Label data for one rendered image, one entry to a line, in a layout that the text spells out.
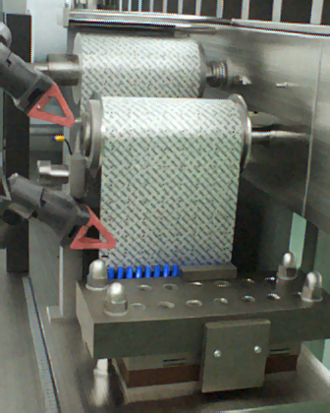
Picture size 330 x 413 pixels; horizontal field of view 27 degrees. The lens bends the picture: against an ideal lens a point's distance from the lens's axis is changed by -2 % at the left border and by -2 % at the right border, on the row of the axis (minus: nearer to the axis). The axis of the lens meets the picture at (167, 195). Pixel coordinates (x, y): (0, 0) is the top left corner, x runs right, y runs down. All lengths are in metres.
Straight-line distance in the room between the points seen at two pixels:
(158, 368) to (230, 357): 0.11
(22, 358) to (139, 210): 0.31
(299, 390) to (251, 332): 0.14
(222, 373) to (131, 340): 0.15
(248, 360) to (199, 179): 0.31
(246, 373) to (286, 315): 0.11
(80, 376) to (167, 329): 0.18
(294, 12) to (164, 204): 0.42
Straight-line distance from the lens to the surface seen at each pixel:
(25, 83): 1.11
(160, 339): 1.02
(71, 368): 1.13
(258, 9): 1.42
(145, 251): 1.17
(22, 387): 1.08
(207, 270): 1.15
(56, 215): 1.09
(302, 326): 1.10
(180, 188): 1.15
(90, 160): 1.13
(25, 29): 1.40
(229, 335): 1.03
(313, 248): 1.46
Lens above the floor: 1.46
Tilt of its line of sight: 15 degrees down
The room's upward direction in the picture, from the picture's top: 3 degrees clockwise
